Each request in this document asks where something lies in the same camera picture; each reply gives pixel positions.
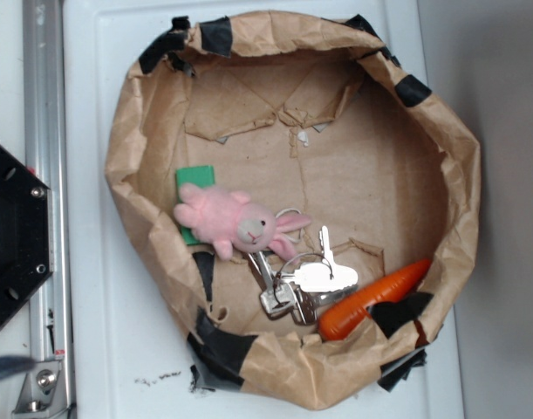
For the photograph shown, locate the brown paper bag bin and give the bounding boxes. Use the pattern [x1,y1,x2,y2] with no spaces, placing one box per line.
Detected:
[105,10,481,410]

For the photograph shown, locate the aluminium frame rail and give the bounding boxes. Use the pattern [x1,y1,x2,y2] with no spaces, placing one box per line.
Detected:
[12,1,77,418]

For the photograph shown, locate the white plastic tray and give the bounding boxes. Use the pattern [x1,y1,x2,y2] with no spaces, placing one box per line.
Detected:
[61,0,466,419]

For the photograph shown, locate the pink plush bunny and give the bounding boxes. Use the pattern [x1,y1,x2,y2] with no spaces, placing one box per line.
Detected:
[174,183,311,261]

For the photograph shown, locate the orange plastic carrot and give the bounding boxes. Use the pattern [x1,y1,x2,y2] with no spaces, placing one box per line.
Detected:
[318,258,432,340]

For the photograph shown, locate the silver key bunch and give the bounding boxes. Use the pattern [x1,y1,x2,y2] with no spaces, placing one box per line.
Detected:
[247,226,359,326]

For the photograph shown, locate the green foam block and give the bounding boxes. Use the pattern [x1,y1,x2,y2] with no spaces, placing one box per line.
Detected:
[175,165,215,245]

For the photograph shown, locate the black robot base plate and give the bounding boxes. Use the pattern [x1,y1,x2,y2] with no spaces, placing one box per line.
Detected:
[0,145,52,331]

